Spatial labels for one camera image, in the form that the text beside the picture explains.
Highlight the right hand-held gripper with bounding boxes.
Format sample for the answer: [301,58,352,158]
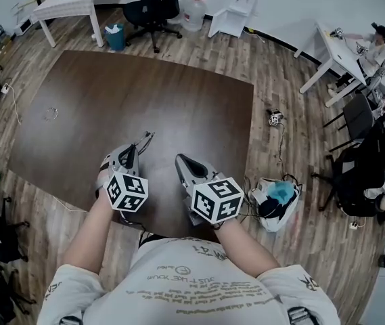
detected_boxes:
[175,153,245,228]

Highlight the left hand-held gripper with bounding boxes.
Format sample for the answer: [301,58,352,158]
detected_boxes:
[105,144,150,213]

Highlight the dark-framed eyeglasses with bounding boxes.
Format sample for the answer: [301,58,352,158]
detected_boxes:
[131,131,156,156]

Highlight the person's left forearm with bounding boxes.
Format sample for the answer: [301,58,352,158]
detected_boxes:
[63,194,115,276]

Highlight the person's right forearm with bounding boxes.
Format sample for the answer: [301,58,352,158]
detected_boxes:
[217,220,281,279]

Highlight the person's left hand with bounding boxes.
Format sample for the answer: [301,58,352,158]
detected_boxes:
[95,155,112,200]

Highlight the blue crumpled cloth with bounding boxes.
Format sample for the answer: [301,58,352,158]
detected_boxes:
[267,181,294,201]

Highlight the white bag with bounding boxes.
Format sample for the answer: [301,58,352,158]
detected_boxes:
[248,177,303,233]

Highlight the spare hand-held gripper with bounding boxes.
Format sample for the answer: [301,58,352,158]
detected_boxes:
[268,108,284,127]

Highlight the person's white printed t-shirt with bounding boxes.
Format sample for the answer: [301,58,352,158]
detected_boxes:
[36,237,342,325]

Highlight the teal waste bin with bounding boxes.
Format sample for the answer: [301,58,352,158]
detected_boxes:
[104,24,126,52]

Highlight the white water dispenser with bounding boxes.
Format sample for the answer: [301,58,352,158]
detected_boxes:
[208,0,261,39]

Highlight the white table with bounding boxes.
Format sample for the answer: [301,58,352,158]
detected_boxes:
[32,0,129,49]

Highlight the small white appliance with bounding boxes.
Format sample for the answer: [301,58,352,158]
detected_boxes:
[13,20,32,37]

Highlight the white desk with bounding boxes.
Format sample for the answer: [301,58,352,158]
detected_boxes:
[293,21,371,108]

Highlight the floral patterned bag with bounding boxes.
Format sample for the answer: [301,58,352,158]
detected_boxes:
[371,88,385,118]

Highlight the small silver chain loop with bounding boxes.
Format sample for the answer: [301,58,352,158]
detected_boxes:
[43,106,60,122]

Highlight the clear water jug red handle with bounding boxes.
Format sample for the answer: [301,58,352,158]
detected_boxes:
[179,0,208,33]

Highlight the grey chest strap buckle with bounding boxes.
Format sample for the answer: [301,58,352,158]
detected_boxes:
[286,305,315,325]

